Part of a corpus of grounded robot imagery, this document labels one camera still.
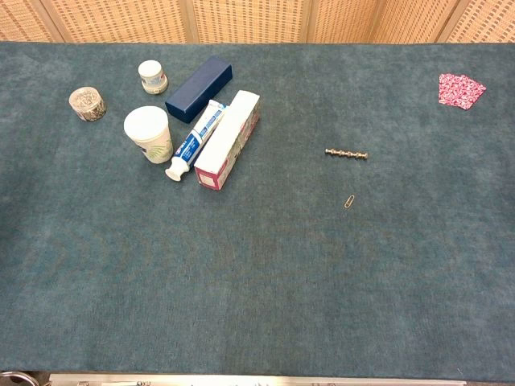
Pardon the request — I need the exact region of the round metal ring fixture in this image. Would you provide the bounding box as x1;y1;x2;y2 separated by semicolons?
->
0;370;39;386

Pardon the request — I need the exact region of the woven rattan folding screen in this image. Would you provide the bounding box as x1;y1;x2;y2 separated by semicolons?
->
0;0;515;44

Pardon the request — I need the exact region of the clear jar of paper clips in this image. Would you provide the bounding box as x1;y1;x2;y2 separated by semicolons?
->
68;87;108;122

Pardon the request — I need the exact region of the white paper cup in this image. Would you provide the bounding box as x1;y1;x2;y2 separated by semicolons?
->
123;105;175;164

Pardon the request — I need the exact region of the metal beaded rod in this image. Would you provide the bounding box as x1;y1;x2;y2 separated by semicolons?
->
324;147;369;161

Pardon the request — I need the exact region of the teal felt table cloth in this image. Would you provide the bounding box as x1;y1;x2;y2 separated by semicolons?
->
0;41;515;383

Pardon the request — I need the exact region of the blue white toothpaste tube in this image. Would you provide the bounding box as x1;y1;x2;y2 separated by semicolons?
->
164;99;229;183

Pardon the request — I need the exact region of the metal rail at table edge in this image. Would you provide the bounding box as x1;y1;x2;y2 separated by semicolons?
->
47;372;468;386

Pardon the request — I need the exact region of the white pink toothpaste carton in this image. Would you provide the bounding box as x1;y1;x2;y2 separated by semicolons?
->
193;89;262;191

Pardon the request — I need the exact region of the pink patterned folded cloth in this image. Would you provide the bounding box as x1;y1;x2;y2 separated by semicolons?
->
438;72;488;113

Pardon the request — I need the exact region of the small white lidded bottle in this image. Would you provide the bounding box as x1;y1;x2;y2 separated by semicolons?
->
138;60;169;96

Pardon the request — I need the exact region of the dark blue rectangular box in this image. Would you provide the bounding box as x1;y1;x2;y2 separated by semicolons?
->
164;55;233;125

